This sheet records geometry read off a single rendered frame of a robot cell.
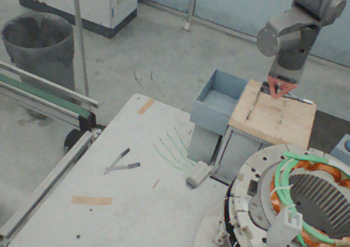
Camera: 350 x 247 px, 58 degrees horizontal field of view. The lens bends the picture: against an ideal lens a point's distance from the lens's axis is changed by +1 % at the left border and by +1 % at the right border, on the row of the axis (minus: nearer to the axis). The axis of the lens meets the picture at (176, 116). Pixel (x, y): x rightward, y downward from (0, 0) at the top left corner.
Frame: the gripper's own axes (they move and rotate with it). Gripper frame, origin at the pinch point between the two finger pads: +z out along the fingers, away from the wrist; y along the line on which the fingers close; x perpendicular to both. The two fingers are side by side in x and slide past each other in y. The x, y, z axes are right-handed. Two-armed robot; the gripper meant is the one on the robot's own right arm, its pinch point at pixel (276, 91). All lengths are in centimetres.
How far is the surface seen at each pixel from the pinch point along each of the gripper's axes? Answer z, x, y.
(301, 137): 9.2, 10.0, 2.4
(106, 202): 35, -33, 30
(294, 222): -2.8, 9.5, 33.1
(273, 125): 8.9, 2.4, 2.3
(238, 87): 12.6, -10.4, -11.3
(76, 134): 112, -102, -29
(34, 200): 43, -55, 37
